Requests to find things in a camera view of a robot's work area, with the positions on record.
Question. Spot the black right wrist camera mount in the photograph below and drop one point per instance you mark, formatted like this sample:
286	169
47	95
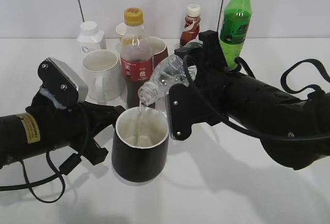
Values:
178	100

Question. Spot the cola bottle yellow cap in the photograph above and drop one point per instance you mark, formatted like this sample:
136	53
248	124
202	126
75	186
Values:
136	55

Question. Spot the white ceramic mug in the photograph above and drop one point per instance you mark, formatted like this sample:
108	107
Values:
101	72

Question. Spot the black mug white interior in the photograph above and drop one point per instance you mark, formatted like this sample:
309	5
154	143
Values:
140	144

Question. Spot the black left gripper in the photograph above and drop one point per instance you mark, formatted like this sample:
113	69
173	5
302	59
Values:
75	127

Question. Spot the brown coffee drink bottle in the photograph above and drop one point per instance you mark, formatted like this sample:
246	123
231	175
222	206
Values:
192	24

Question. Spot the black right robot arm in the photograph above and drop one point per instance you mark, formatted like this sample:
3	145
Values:
293	132

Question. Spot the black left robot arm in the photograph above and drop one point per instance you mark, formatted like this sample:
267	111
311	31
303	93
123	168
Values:
18	131

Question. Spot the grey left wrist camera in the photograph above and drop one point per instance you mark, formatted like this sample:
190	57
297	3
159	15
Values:
60	84

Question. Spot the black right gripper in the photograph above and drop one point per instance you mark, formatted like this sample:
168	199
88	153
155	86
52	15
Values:
205	67

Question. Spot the dark red mug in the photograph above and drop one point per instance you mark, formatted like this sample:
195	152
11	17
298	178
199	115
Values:
160	50

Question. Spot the clear water bottle green label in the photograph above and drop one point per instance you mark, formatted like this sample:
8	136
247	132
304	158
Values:
167	73

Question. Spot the white plastic bottle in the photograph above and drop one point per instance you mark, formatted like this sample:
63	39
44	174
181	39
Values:
90	38

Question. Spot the green soda bottle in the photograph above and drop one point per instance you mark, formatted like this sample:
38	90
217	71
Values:
237	16

